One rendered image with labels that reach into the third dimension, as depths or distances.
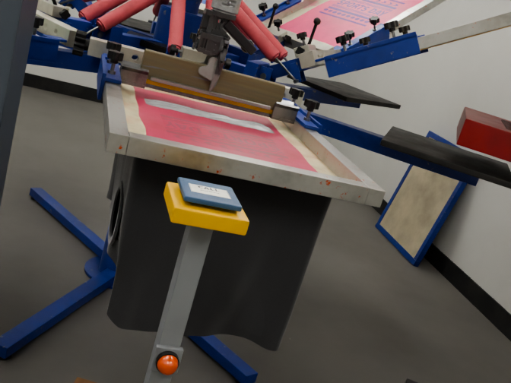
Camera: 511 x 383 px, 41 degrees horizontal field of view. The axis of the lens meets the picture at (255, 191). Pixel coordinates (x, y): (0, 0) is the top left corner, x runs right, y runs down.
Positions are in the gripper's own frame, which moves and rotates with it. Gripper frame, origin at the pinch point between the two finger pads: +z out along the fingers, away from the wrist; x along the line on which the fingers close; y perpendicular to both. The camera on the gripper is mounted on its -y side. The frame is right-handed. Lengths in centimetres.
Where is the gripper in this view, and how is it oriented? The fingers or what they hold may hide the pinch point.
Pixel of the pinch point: (211, 85)
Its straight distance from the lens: 191.9
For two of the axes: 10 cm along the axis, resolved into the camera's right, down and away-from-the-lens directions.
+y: -9.4, -1.9, -3.0
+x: 2.2, 3.4, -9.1
